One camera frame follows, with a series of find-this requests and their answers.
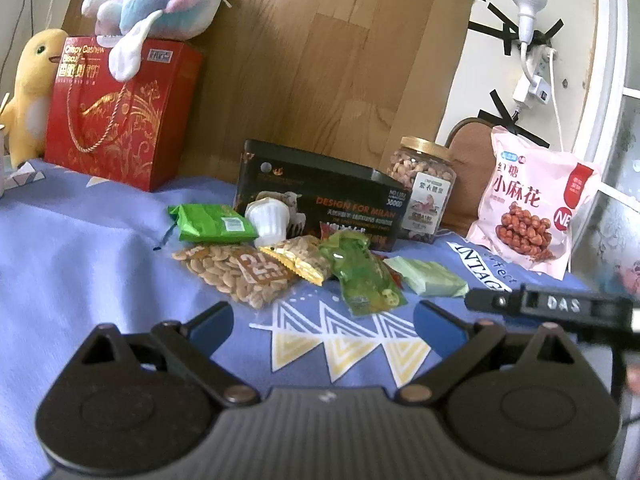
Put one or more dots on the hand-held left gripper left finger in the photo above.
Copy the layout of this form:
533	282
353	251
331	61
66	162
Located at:
216	324

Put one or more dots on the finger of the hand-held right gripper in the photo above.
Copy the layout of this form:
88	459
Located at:
492	301

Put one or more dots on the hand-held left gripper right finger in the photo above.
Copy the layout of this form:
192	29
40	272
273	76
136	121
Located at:
433	321

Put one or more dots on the green transparent snack packet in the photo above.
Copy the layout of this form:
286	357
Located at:
355	265

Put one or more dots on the pale green packet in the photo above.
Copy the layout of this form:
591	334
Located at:
430	277

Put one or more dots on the clear packet of seeds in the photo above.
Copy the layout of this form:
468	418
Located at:
225	270

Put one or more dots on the pink snack bag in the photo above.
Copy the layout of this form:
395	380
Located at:
525	200

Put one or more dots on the yellow nut packet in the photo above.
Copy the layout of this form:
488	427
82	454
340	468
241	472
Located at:
305	257

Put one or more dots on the white jelly cup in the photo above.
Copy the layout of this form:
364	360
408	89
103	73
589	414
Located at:
267	220

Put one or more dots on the brown chair back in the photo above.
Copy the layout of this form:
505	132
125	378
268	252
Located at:
465	170

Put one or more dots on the clear jar of nuts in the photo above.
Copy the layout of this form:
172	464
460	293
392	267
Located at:
425	180

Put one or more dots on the black printed box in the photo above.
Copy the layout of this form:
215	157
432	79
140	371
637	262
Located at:
340	185

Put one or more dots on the red gift box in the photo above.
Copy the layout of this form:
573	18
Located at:
150	125

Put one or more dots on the white plug adapter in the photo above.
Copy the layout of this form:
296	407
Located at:
532	87

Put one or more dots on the white power strip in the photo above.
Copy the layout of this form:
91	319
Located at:
542	57

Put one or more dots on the wooden headboard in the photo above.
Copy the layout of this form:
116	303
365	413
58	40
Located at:
325	60

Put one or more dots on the yellow plush toy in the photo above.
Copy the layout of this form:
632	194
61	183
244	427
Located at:
30	90

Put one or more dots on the white door frame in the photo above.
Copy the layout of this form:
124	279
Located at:
607	35

